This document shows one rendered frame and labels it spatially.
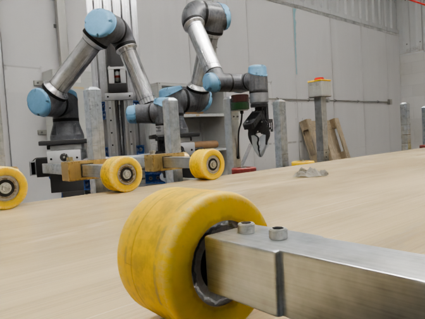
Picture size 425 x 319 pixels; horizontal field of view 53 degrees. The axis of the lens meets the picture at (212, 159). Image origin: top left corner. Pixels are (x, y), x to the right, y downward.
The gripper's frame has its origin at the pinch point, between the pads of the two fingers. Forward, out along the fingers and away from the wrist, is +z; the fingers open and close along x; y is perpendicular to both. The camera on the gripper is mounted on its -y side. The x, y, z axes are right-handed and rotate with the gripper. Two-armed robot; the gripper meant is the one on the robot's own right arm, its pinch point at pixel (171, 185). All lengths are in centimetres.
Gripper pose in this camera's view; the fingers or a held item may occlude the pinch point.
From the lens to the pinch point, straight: 171.7
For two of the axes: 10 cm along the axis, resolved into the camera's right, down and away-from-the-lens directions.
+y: -6.4, 0.0, 7.7
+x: -7.7, 0.8, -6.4
